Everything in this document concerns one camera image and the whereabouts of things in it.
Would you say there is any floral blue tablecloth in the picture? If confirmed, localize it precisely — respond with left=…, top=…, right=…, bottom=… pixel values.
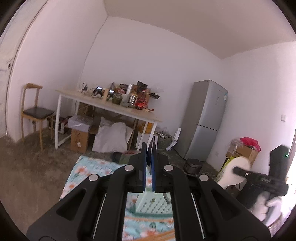
left=60, top=155, right=174, bottom=240

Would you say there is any white side table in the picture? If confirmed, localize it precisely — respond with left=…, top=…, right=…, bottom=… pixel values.
left=55, top=90, right=162, bottom=149

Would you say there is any wooden chopstick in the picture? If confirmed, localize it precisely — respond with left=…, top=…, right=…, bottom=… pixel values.
left=139, top=230, right=175, bottom=241

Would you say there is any cardboard box under table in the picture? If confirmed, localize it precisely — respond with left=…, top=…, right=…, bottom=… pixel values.
left=70, top=129, right=89, bottom=154

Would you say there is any silver refrigerator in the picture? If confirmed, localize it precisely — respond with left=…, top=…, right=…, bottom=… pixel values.
left=174, top=80, right=228, bottom=161

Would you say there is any white plastic rice spoon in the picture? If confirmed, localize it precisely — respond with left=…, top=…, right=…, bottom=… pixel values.
left=217, top=156, right=251, bottom=189

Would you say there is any white gloved right hand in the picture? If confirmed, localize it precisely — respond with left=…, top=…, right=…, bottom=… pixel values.
left=248, top=191, right=282, bottom=226

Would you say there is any wooden chair black seat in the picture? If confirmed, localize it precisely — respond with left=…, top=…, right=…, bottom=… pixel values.
left=21, top=83, right=54, bottom=151

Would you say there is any mint green utensil holder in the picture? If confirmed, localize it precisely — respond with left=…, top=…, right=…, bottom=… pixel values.
left=129, top=192, right=173, bottom=217

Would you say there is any red plastic bag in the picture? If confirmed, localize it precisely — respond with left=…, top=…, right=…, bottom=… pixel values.
left=240, top=137, right=261, bottom=152

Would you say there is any white pillow bag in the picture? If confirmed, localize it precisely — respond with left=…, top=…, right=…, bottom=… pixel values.
left=92, top=117, right=133, bottom=153

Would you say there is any rice sack bag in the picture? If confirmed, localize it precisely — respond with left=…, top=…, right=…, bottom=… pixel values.
left=214, top=156, right=234, bottom=183

